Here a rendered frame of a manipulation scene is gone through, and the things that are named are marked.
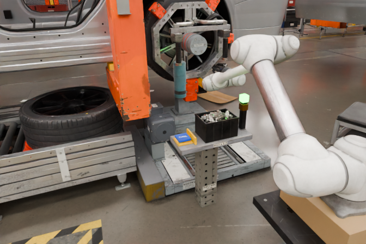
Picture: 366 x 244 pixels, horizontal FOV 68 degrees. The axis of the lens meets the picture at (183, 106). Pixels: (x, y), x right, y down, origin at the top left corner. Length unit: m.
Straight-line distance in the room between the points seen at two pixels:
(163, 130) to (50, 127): 0.69
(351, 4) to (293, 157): 3.11
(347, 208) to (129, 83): 1.13
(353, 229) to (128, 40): 1.24
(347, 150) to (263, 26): 1.52
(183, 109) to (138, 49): 0.99
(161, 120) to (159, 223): 0.64
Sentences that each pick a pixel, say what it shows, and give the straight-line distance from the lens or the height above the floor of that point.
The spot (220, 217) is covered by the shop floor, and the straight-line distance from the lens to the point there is 1.70.
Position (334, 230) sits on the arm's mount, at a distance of 1.21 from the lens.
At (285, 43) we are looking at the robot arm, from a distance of 1.37.
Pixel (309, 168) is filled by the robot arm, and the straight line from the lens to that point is 1.03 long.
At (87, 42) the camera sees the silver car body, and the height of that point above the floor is 0.89.
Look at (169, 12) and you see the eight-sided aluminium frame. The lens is 1.94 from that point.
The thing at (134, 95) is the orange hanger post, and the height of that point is 0.67.
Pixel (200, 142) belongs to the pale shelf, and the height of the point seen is 0.45.
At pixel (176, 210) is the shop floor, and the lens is 1.73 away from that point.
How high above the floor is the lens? 1.20
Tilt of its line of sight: 23 degrees down
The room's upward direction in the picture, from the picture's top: 1 degrees counter-clockwise
